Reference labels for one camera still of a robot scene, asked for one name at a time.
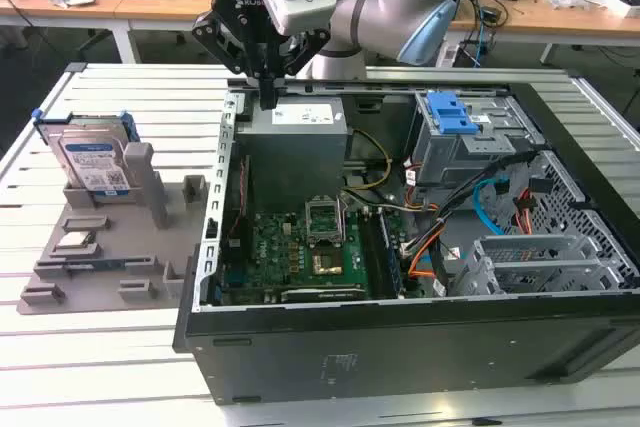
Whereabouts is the green motherboard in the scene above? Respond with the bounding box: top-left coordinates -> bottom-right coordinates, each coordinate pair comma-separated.
219,186 -> 406,304

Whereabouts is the metal socket cover frame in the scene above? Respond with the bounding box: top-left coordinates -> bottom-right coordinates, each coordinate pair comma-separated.
304,194 -> 348,248

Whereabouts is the light blue data wire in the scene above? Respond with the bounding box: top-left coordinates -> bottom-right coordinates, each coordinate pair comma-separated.
472,177 -> 507,237

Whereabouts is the small white box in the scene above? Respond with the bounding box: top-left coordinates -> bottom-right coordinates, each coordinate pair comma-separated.
604,0 -> 640,19

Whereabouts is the black graphics card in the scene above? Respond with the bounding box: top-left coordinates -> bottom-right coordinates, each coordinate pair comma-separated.
279,285 -> 367,304

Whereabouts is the orange flat wire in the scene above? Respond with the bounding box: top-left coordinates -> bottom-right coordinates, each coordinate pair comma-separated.
407,226 -> 447,279

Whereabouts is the black open PC case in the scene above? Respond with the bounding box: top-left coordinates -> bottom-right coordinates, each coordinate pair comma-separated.
172,77 -> 640,406

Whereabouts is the orange red power wire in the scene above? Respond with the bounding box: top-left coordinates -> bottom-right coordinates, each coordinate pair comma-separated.
513,187 -> 540,236

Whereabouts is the grey metal drive cage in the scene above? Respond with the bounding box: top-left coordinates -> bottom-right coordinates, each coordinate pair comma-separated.
407,91 -> 546,189

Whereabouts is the CPU socket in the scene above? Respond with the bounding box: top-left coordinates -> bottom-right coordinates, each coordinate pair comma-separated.
309,245 -> 347,282

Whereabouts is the multicolour wire bundle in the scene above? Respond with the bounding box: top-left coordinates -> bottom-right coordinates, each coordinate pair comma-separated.
399,196 -> 447,254

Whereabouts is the hard disk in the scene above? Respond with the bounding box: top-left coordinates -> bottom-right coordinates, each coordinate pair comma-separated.
32,109 -> 141,198

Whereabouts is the yellow wire bundle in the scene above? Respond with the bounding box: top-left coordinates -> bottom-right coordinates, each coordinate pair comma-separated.
343,129 -> 394,193

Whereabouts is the silver CPU chip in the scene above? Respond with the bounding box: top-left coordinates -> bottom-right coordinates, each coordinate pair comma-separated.
57,232 -> 96,248

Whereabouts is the black cable bundle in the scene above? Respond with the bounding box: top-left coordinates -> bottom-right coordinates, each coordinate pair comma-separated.
433,150 -> 537,229

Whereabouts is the blue plastic drive latch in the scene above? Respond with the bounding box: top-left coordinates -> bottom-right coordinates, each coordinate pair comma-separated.
427,91 -> 481,136

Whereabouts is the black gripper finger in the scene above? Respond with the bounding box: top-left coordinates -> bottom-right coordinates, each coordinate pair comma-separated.
192,11 -> 276,110
274,28 -> 332,109

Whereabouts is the grey disk bay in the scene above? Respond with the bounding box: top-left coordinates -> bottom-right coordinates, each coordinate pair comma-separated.
452,234 -> 626,298

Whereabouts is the black RAM slot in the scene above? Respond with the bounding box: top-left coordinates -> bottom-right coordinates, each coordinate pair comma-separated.
357,211 -> 385,299

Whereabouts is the grey power supply unit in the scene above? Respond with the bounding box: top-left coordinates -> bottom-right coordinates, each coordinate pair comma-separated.
234,96 -> 349,213

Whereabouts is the installed RAM stick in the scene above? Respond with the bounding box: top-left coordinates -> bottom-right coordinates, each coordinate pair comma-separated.
378,210 -> 404,294

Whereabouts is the grey parts rack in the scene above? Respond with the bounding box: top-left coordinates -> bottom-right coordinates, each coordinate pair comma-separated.
17,141 -> 211,316

